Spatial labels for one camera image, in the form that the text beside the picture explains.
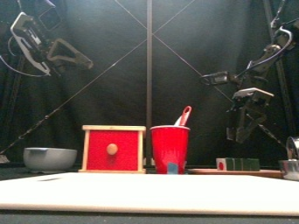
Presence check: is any wooden cutting board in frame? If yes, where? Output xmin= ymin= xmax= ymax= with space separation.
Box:
xmin=187 ymin=168 xmax=284 ymax=179

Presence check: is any large white board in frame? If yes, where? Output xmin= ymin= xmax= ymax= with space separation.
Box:
xmin=0 ymin=171 xmax=299 ymax=217

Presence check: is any shiny metal lid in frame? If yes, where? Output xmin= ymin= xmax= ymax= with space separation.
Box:
xmin=284 ymin=136 xmax=299 ymax=160

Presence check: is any red plastic cup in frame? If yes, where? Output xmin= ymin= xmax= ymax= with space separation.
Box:
xmin=149 ymin=125 xmax=192 ymax=175

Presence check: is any small metal pot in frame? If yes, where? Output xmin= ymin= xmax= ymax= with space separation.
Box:
xmin=277 ymin=158 xmax=299 ymax=181

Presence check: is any blue tape patch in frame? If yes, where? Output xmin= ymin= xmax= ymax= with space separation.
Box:
xmin=165 ymin=162 xmax=180 ymax=175

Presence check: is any red wooden drawer box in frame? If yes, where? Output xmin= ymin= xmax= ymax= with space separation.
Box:
xmin=79 ymin=124 xmax=147 ymax=174

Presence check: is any grey bowl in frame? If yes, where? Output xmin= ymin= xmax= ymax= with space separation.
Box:
xmin=22 ymin=147 xmax=79 ymax=173

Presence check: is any thin diagonal brace wire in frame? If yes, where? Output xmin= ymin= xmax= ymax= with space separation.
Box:
xmin=113 ymin=0 xmax=287 ymax=148
xmin=0 ymin=0 xmax=196 ymax=155

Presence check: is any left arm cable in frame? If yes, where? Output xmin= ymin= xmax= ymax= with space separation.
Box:
xmin=0 ymin=36 xmax=52 ymax=79

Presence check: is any red handled toy knife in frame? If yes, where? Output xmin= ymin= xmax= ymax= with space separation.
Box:
xmin=172 ymin=105 xmax=193 ymax=128

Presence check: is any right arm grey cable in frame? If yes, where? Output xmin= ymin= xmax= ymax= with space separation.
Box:
xmin=245 ymin=25 xmax=295 ymax=71

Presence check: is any vertical metal frame post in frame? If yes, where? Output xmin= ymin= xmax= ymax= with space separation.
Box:
xmin=144 ymin=0 xmax=155 ymax=167

